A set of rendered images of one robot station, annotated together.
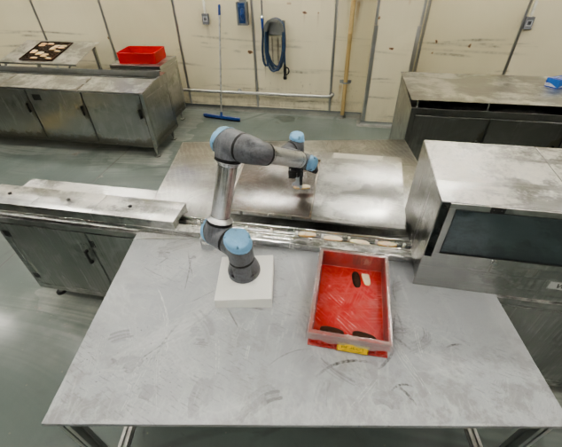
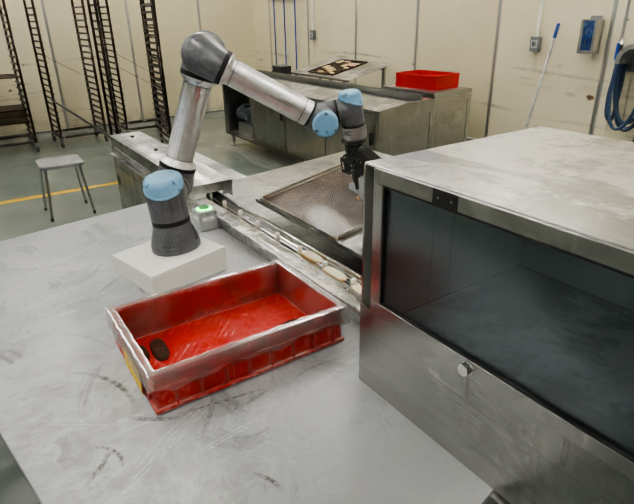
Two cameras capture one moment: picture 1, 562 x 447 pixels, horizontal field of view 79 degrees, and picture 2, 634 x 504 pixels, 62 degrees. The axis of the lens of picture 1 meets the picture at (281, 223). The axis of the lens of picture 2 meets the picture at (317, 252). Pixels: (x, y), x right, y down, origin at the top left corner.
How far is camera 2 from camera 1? 136 cm
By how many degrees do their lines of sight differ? 40
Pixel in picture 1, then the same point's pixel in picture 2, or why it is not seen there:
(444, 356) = (228, 478)
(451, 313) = (348, 448)
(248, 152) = (187, 51)
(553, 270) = (607, 464)
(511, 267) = (507, 403)
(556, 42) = not seen: outside the picture
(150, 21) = (464, 46)
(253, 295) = (143, 267)
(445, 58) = not seen: outside the picture
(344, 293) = (246, 329)
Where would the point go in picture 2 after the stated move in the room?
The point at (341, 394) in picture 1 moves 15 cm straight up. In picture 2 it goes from (52, 404) to (35, 343)
